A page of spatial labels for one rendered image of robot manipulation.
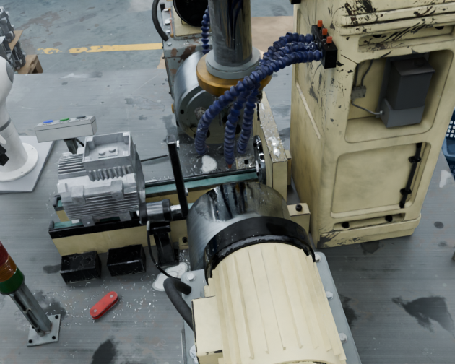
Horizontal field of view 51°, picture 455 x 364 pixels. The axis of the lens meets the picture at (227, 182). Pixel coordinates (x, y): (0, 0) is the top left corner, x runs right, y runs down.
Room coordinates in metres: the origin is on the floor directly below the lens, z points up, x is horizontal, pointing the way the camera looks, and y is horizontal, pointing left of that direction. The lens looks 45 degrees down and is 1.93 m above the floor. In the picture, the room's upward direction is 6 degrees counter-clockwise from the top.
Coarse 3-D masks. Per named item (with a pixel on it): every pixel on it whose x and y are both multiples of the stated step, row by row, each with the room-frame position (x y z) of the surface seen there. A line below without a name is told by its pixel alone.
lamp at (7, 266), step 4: (8, 256) 0.65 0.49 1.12; (8, 260) 0.64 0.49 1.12; (12, 260) 0.66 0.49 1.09; (4, 264) 0.63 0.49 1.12; (8, 264) 0.64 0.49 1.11; (12, 264) 0.65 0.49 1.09; (0, 268) 0.62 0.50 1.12; (4, 268) 0.63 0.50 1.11; (8, 268) 0.63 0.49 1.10; (12, 268) 0.64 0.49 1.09; (0, 272) 0.62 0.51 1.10; (4, 272) 0.62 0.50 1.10; (8, 272) 0.63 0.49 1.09; (12, 272) 0.63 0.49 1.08; (0, 276) 0.62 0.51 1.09; (4, 276) 0.62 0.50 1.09; (8, 276) 0.62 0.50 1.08; (0, 280) 0.62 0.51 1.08; (4, 280) 0.62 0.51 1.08
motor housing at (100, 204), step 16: (64, 160) 0.96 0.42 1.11; (80, 160) 0.95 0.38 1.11; (64, 176) 0.91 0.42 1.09; (80, 176) 0.92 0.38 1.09; (96, 192) 0.87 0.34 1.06; (128, 192) 0.87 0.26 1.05; (144, 192) 0.98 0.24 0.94; (64, 208) 0.86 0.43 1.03; (80, 208) 0.86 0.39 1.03; (96, 208) 0.86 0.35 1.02; (112, 208) 0.87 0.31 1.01; (128, 208) 0.87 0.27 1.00
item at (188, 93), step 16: (192, 64) 1.30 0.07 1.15; (176, 80) 1.31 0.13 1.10; (192, 80) 1.22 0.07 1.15; (176, 96) 1.24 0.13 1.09; (192, 96) 1.18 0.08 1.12; (208, 96) 1.18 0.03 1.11; (176, 112) 1.19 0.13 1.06; (192, 112) 1.18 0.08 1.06; (224, 112) 1.18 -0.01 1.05; (192, 128) 1.18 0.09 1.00; (224, 128) 1.18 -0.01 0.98; (240, 128) 1.18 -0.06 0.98
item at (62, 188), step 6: (126, 174) 0.90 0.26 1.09; (132, 174) 0.90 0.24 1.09; (126, 180) 0.89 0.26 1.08; (132, 180) 0.89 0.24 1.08; (144, 180) 1.02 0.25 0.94; (60, 186) 0.88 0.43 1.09; (66, 186) 0.89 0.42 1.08; (60, 192) 0.87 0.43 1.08; (66, 192) 0.88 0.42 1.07; (72, 222) 0.87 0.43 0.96; (78, 222) 0.87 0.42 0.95
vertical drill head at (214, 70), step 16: (208, 0) 0.97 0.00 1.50; (224, 0) 0.94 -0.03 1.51; (240, 0) 0.94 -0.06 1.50; (224, 16) 0.94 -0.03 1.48; (240, 16) 0.94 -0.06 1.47; (224, 32) 0.94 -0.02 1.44; (240, 32) 0.94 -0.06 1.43; (224, 48) 0.94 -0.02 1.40; (240, 48) 0.94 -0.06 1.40; (256, 48) 1.01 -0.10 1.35; (208, 64) 0.96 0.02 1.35; (224, 64) 0.94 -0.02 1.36; (240, 64) 0.94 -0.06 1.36; (256, 64) 0.94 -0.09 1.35; (208, 80) 0.92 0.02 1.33; (224, 80) 0.92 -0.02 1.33; (240, 80) 0.91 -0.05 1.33; (256, 96) 0.93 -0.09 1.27
